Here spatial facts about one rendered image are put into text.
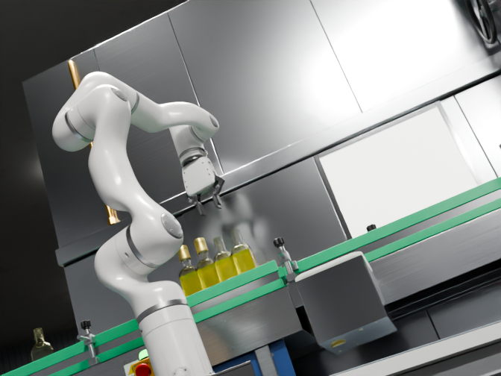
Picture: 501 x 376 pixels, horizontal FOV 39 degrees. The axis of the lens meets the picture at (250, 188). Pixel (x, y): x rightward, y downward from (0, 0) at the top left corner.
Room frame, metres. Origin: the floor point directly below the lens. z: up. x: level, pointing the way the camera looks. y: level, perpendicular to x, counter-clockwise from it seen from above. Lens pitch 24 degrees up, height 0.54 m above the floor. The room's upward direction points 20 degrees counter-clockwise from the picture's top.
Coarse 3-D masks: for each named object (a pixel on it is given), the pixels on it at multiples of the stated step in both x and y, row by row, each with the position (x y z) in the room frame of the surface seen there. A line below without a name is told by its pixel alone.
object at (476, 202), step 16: (464, 192) 1.83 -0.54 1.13; (480, 192) 1.83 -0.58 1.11; (496, 192) 1.83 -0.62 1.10; (432, 208) 1.85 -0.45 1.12; (448, 208) 1.84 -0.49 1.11; (464, 208) 1.84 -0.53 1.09; (480, 208) 1.83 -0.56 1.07; (496, 208) 1.83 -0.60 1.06; (400, 224) 1.86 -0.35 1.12; (416, 224) 1.86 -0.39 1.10; (432, 224) 1.85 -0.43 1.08; (448, 224) 1.85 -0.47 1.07; (352, 240) 1.89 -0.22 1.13; (368, 240) 1.88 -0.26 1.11; (384, 240) 1.88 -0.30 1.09; (400, 240) 1.87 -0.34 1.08; (416, 240) 1.86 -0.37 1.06; (320, 256) 1.90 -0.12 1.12; (336, 256) 1.90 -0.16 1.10; (368, 256) 1.88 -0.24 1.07; (384, 256) 1.88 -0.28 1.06
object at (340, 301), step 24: (360, 264) 1.60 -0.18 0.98; (312, 288) 1.62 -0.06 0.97; (336, 288) 1.61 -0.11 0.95; (360, 288) 1.60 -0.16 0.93; (312, 312) 1.62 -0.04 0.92; (336, 312) 1.61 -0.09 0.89; (360, 312) 1.60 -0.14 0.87; (384, 312) 1.59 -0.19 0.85; (336, 336) 1.61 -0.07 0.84; (360, 336) 1.72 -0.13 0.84
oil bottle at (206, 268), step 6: (204, 258) 1.98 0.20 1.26; (210, 258) 1.98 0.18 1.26; (198, 264) 1.97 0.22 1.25; (204, 264) 1.97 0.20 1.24; (210, 264) 1.97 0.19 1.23; (198, 270) 1.97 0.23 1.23; (204, 270) 1.97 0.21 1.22; (210, 270) 1.97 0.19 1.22; (204, 276) 1.97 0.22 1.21; (210, 276) 1.97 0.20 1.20; (216, 276) 1.97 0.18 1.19; (204, 282) 1.97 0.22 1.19; (210, 282) 1.97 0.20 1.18; (216, 282) 1.97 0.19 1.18; (204, 288) 1.97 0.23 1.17
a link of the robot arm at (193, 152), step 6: (186, 150) 1.89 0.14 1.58; (192, 150) 1.88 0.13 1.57; (198, 150) 1.89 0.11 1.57; (204, 150) 1.92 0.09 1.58; (180, 156) 1.90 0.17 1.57; (186, 156) 1.89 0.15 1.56; (192, 156) 1.89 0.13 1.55; (198, 156) 1.90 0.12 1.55; (204, 156) 1.92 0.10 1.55; (180, 162) 1.91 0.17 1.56
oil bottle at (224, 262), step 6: (222, 252) 1.96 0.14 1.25; (228, 252) 1.96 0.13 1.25; (216, 258) 1.96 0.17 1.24; (222, 258) 1.96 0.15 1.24; (228, 258) 1.95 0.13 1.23; (216, 264) 1.96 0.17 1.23; (222, 264) 1.96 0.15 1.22; (228, 264) 1.96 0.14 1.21; (234, 264) 1.96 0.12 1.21; (216, 270) 1.97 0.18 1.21; (222, 270) 1.96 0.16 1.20; (228, 270) 1.96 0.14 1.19; (234, 270) 1.95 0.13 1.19; (222, 276) 1.96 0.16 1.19; (228, 276) 1.96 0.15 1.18; (234, 276) 1.95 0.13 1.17
